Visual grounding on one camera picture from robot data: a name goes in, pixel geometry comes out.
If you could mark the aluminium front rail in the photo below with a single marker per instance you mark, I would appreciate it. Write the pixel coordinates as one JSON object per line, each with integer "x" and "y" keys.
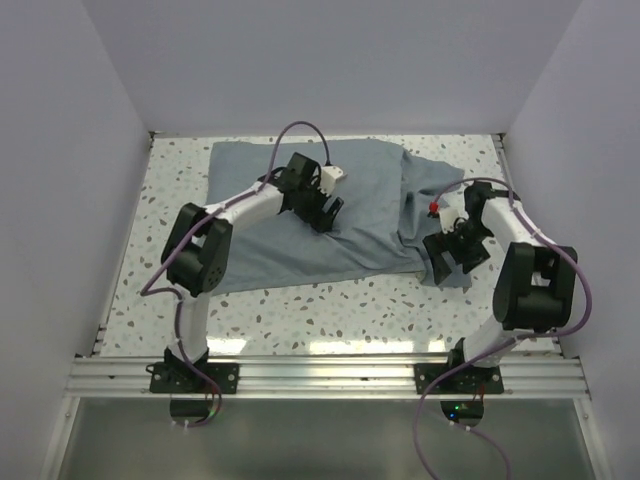
{"x": 546, "y": 376}

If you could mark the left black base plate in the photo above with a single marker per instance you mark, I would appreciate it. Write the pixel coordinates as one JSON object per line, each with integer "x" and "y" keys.
{"x": 165, "y": 380}

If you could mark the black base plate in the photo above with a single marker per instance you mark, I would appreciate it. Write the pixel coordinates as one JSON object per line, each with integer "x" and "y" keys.
{"x": 165, "y": 380}
{"x": 472, "y": 380}

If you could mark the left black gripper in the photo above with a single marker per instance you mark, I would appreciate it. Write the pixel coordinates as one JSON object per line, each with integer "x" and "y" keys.
{"x": 317, "y": 219}

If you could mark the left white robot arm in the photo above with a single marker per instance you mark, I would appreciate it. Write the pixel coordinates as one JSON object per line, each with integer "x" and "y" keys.
{"x": 196, "y": 255}

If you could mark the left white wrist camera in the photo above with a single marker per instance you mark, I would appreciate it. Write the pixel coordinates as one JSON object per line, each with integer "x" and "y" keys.
{"x": 329, "y": 178}

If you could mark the grey-blue pillowcase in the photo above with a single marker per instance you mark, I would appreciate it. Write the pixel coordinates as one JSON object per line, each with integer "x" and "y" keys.
{"x": 353, "y": 208}

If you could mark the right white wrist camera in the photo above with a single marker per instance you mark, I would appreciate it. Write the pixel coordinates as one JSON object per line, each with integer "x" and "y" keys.
{"x": 448, "y": 217}

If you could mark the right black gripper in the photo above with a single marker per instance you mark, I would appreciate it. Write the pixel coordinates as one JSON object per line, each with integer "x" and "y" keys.
{"x": 439, "y": 242}

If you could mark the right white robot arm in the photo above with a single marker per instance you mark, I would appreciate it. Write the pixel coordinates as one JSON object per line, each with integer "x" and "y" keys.
{"x": 534, "y": 292}

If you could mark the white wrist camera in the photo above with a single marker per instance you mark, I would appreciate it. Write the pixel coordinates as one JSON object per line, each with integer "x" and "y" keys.
{"x": 448, "y": 217}
{"x": 329, "y": 178}

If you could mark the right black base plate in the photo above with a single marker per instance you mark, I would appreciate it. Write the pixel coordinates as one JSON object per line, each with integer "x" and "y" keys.
{"x": 472, "y": 380}

